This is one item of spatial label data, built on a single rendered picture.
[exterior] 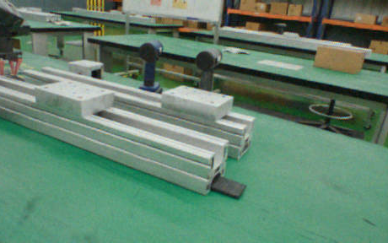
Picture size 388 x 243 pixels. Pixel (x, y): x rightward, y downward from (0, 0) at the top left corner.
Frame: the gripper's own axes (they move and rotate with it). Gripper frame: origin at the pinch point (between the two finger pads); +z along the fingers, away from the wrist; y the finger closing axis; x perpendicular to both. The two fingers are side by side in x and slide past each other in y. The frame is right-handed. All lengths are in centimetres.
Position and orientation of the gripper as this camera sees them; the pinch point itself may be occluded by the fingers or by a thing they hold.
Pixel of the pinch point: (8, 75)
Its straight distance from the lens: 141.1
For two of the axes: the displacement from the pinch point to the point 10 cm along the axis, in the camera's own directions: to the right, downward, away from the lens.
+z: -0.9, 9.3, 3.6
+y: 4.7, -2.8, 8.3
